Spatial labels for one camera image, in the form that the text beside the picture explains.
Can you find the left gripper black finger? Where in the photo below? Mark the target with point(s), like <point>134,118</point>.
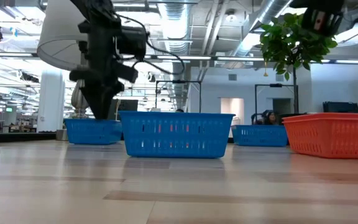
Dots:
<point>109,99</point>
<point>95,101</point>

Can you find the blue plastic basket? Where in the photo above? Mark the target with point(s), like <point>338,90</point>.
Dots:
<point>176,138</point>
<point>259,135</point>
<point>85,132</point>

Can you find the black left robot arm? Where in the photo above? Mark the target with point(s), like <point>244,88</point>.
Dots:
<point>93,9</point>

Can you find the black computer monitor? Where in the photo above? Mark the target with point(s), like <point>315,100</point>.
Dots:
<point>126,107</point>

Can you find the green potted plant black pot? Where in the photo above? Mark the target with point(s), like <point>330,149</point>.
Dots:
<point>291,40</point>

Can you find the white shade silver table lamp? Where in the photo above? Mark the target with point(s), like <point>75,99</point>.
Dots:
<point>57,37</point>

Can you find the white square pillar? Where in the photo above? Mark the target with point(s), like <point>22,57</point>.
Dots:
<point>51,102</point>

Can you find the person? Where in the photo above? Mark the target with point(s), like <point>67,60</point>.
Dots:
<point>179,110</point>
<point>270,119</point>

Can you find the green exit sign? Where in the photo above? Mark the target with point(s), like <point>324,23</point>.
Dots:
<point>9,109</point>

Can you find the black equipment case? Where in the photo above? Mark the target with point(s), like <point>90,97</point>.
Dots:
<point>342,107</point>

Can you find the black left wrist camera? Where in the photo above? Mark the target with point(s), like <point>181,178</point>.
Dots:
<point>132,41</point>

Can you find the black metal gantry frame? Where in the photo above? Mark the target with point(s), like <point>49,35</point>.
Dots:
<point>179,81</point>
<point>275,85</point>

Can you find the black metal table frame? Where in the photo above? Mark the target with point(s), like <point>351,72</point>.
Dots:
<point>20,137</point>

